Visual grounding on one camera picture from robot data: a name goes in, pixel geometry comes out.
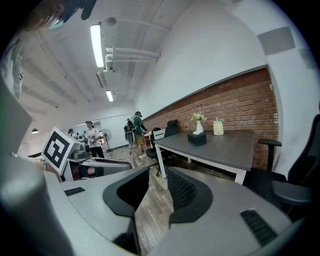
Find person's head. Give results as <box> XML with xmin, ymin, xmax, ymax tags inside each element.
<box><xmin>22</xmin><ymin>0</ymin><xmax>66</xmax><ymax>33</ymax></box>

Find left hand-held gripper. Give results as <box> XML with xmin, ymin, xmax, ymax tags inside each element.
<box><xmin>40</xmin><ymin>126</ymin><xmax>133</xmax><ymax>183</ymax></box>

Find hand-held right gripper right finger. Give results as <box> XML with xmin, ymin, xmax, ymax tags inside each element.
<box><xmin>149</xmin><ymin>166</ymin><xmax>305</xmax><ymax>256</ymax></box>

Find black tissue box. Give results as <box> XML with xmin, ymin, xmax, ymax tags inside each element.
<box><xmin>187</xmin><ymin>131</ymin><xmax>208</xmax><ymax>147</ymax></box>

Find black head-worn camera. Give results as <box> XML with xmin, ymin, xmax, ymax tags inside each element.
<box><xmin>62</xmin><ymin>0</ymin><xmax>98</xmax><ymax>23</ymax></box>

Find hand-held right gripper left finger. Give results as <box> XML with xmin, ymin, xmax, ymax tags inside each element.
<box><xmin>44</xmin><ymin>166</ymin><xmax>151</xmax><ymax>256</ymax></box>

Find white vase with flowers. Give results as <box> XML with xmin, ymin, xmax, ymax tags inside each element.
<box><xmin>190</xmin><ymin>112</ymin><xmax>208</xmax><ymax>135</ymax></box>

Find black office chair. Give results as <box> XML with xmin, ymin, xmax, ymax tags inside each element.
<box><xmin>242</xmin><ymin>101</ymin><xmax>320</xmax><ymax>222</ymax></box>
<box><xmin>145</xmin><ymin>119</ymin><xmax>180</xmax><ymax>177</ymax></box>

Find long ceiling light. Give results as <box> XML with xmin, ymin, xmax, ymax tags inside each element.
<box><xmin>89</xmin><ymin>23</ymin><xmax>105</xmax><ymax>69</ymax></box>

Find white chair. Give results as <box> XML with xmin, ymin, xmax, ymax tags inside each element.
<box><xmin>149</xmin><ymin>128</ymin><xmax>166</xmax><ymax>146</ymax></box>

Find person's white shirt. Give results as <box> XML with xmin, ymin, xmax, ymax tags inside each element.
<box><xmin>0</xmin><ymin>36</ymin><xmax>26</xmax><ymax>102</ymax></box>

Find grey wall panel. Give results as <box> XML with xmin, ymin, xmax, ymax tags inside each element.
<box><xmin>256</xmin><ymin>25</ymin><xmax>296</xmax><ymax>56</ymax></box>

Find dark grey table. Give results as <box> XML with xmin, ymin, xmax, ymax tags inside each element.
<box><xmin>152</xmin><ymin>129</ymin><xmax>256</xmax><ymax>186</ymax></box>

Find white ceiling pipes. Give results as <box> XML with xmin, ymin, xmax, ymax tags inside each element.
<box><xmin>103</xmin><ymin>46</ymin><xmax>161</xmax><ymax>73</ymax></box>

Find standing fan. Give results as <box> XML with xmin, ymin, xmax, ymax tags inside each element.
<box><xmin>100</xmin><ymin>127</ymin><xmax>114</xmax><ymax>153</ymax></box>

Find yellow cup with lid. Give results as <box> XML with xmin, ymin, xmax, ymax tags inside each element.
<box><xmin>212</xmin><ymin>117</ymin><xmax>225</xmax><ymax>137</ymax></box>

